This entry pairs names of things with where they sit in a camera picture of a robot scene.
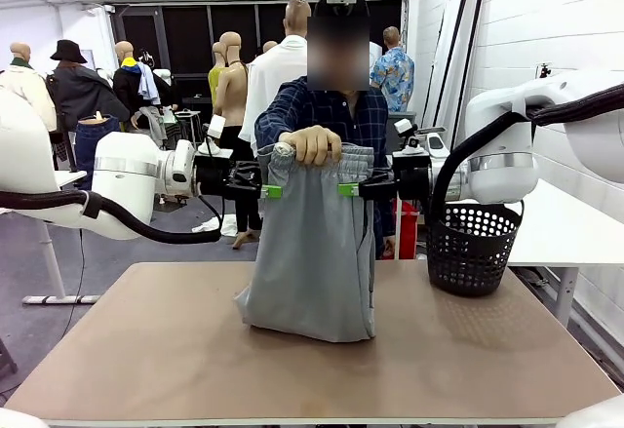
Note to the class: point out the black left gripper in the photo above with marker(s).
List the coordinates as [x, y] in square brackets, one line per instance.
[212, 177]

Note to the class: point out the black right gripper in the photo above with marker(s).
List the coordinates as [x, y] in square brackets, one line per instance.
[412, 177]

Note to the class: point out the grey shorts garment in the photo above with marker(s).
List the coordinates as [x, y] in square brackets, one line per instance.
[312, 262]

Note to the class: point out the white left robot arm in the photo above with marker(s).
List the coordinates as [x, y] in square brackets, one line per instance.
[122, 174]

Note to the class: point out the person's left forearm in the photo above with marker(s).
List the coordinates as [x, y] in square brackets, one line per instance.
[385, 218]

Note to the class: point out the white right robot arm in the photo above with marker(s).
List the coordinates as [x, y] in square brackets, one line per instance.
[497, 130]

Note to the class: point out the person's right forearm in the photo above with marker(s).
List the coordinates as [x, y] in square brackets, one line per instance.
[278, 128]

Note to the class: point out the bare mannequin in black pants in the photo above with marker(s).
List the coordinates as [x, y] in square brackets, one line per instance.
[234, 91]

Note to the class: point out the person's left hand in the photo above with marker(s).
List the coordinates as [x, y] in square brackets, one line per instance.
[388, 247]

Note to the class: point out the person's right hand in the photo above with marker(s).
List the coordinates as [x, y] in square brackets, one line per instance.
[314, 145]

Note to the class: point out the small white stand table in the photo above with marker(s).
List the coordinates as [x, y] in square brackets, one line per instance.
[398, 228]

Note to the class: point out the red shopping bag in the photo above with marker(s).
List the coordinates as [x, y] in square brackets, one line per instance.
[408, 223]

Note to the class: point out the white cloth on floor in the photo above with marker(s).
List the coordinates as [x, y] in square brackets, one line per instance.
[226, 227]

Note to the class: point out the dark grey cabinet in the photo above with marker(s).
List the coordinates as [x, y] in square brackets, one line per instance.
[391, 128]

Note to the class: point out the person in dark plaid shirt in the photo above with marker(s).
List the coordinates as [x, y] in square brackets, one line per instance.
[351, 111]

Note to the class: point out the small white background table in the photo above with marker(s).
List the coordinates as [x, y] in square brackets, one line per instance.
[187, 115]

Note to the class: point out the man in blue floral shirt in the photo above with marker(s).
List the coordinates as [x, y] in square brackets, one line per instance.
[395, 82]

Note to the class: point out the mannequin in yellow-green top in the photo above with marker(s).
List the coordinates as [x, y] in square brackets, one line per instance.
[214, 82]

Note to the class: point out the figure in white shirt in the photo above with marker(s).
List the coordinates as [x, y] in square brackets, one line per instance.
[273, 77]

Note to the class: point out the grey hanging garment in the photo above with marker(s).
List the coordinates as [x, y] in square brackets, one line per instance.
[153, 123]

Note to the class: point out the black perforated laundry basket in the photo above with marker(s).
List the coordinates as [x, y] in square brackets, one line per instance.
[468, 257]

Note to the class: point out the white oval tower device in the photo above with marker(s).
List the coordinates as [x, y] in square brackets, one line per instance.
[375, 55]

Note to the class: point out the black-framed white panel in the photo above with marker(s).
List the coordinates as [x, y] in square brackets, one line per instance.
[470, 48]
[441, 67]

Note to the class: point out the small bare mannequin head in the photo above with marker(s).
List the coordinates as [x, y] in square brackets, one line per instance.
[269, 47]

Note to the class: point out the light blue hanging shirt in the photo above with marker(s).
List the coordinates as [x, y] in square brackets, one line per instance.
[147, 84]

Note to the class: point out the mannequin with yellow scarf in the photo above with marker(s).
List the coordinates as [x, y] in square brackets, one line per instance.
[128, 82]

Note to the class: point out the blue jeans on stand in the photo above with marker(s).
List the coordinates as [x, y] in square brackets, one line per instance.
[90, 145]

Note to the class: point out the black cap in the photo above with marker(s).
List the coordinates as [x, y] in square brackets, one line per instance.
[363, 9]

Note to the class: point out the mannequin in dark coat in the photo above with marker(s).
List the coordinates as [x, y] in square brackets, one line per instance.
[83, 91]

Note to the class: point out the large white side table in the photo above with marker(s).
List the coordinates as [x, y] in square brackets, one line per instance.
[575, 238]

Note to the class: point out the white table with T-foot leg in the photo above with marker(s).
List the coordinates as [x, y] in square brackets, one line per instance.
[58, 299]

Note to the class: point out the black bucket hat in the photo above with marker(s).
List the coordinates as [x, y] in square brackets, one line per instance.
[68, 50]

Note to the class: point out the mannequin in cream jacket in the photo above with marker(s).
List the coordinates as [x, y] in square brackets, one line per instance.
[36, 89]

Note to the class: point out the black stand foot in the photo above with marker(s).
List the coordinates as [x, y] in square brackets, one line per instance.
[6, 357]

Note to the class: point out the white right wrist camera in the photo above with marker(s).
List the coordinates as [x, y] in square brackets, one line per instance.
[402, 127]

